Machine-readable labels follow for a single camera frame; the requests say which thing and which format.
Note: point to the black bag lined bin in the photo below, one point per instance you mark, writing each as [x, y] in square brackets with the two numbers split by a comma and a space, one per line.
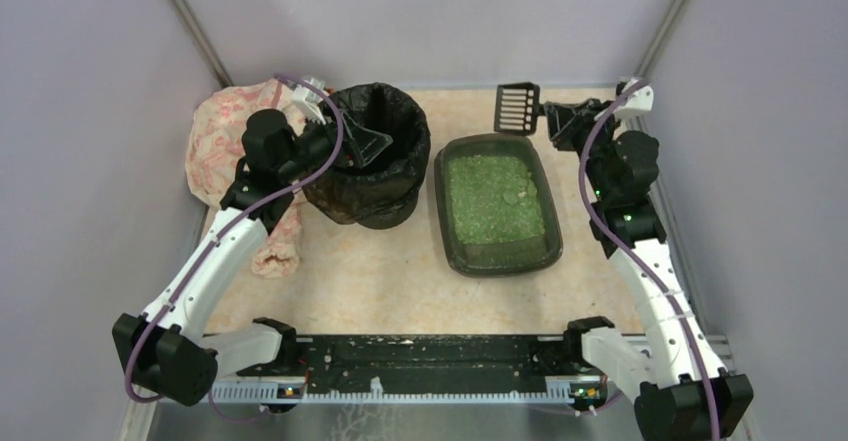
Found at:
[384, 193]

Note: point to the pink patterned cloth bag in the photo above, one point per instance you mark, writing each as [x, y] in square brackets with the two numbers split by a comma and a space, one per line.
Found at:
[213, 151]

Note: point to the black litter scoop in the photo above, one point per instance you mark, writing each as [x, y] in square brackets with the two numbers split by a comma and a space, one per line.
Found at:
[517, 108]

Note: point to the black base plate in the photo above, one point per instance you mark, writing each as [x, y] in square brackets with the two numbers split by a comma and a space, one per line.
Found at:
[451, 367]

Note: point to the aluminium rail frame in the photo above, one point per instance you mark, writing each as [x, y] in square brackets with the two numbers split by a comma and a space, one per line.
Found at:
[677, 394]

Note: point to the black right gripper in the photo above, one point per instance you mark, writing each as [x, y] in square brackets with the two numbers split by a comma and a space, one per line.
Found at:
[569, 122]

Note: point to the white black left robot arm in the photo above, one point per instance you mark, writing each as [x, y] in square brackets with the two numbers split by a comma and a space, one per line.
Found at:
[212, 259]

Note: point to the dark grey litter box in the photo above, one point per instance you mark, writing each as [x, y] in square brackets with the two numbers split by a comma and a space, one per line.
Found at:
[506, 259]

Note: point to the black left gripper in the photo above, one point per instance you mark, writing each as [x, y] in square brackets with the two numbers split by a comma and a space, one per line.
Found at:
[336, 137]

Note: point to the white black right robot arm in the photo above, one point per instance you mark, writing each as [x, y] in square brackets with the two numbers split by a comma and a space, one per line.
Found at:
[649, 259]

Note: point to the green cat litter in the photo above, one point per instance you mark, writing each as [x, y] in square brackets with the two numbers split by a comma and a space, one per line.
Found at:
[493, 200]

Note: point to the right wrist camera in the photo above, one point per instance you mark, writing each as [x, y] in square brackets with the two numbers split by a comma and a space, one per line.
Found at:
[637, 98]

